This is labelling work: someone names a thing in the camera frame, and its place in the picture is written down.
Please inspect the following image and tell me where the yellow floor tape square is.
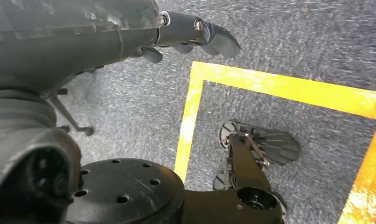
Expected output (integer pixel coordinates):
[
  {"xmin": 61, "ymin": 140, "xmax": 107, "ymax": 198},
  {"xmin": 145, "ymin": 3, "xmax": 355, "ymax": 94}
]
[{"xmin": 174, "ymin": 61, "xmax": 376, "ymax": 224}]

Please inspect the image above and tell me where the black swivel chair base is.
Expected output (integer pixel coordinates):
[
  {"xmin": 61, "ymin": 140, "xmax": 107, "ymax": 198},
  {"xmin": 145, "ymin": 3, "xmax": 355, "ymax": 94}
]
[{"xmin": 47, "ymin": 88, "xmax": 95, "ymax": 137}]

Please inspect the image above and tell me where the black round robot hip joint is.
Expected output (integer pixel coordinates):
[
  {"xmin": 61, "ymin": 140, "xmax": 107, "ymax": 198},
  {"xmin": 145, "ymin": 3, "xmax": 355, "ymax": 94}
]
[{"xmin": 66, "ymin": 158, "xmax": 186, "ymax": 224}]

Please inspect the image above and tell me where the robot left arm ribbed sleeve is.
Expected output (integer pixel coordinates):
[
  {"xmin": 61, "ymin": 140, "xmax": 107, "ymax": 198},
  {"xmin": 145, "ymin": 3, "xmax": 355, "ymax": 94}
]
[{"xmin": 0, "ymin": 89, "xmax": 83, "ymax": 224}]

